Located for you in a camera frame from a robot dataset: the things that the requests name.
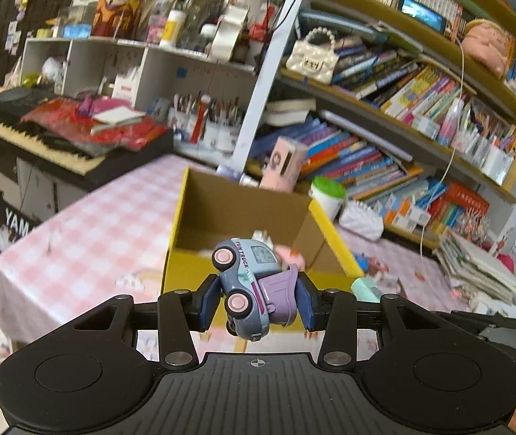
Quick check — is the mint green toy case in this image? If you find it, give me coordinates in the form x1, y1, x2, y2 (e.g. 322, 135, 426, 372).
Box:
350, 277, 383, 303

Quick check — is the blue purple toy car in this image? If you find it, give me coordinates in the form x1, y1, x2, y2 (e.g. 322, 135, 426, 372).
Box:
212, 238, 299, 342

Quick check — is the pink plush toy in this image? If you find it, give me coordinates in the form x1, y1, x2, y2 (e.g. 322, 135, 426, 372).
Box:
274, 245, 306, 271

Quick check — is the pink cartoon desk mat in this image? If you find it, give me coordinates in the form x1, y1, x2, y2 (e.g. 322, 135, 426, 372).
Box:
115, 229, 467, 361

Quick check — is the stack of papers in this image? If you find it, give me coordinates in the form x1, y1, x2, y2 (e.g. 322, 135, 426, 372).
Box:
434, 230, 516, 303

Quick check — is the white quilted purse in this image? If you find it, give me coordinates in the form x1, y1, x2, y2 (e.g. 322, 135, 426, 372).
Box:
338, 200, 384, 241

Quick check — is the white charger plug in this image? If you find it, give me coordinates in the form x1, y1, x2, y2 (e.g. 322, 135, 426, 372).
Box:
252, 230, 274, 248

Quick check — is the yellow cardboard box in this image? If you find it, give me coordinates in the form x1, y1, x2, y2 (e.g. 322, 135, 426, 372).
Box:
162, 166, 366, 355

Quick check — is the white jar green lid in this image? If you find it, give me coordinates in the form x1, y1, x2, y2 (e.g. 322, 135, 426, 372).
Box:
309, 176, 346, 221

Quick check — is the orange white medicine box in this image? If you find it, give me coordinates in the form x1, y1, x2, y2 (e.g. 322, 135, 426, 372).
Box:
373, 194, 431, 233

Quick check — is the pink cylindrical holder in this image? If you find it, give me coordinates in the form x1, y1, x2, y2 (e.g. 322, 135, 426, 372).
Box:
259, 137, 308, 192

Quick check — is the black electronic keyboard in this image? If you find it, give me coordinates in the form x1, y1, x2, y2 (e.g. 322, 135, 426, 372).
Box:
0, 87, 174, 191

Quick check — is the red paper stack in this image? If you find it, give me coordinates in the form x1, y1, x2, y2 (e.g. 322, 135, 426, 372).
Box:
20, 97, 168, 157

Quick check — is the cream quilted handbag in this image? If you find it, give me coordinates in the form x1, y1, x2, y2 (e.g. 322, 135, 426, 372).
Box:
286, 26, 338, 84

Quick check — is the fortune god figure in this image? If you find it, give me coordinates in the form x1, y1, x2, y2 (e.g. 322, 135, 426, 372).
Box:
91, 0, 145, 40

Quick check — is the white charging cable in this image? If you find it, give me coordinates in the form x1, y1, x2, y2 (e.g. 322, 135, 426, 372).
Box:
418, 37, 467, 260

